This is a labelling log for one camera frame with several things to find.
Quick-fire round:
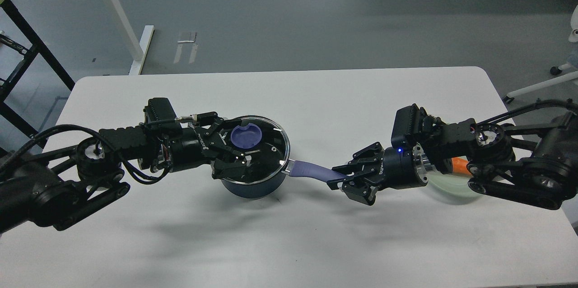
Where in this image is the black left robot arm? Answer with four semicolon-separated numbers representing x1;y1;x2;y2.
0;115;250;233

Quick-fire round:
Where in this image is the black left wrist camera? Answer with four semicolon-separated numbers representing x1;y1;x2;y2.
143;98;176;124

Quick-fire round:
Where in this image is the clear glass bowl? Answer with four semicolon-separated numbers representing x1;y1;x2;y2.
413;144;481;200

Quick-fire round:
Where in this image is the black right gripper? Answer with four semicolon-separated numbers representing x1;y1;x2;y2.
326;142;428;206

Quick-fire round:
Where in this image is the blue saucepan with handle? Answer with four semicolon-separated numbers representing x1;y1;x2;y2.
217;115;350;199

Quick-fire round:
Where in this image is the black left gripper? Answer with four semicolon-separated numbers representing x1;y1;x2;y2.
170;116;253;182

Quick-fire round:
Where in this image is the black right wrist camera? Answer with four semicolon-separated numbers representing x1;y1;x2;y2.
392;104;427;149

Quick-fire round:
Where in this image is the glass pot lid blue knob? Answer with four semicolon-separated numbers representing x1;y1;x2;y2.
221;116;290;185

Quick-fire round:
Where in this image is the white office chair base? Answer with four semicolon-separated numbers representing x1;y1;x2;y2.
503;5;578;104

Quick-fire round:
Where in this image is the orange carrot toy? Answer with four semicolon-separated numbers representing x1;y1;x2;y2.
451;157;471;175

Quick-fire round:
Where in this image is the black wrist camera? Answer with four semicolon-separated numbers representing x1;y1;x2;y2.
392;104;427;149
143;98;176;124

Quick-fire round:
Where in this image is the black metal rack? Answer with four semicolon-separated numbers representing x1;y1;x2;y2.
0;0;75;139

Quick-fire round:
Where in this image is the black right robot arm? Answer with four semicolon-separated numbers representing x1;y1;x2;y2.
327;99;577;210

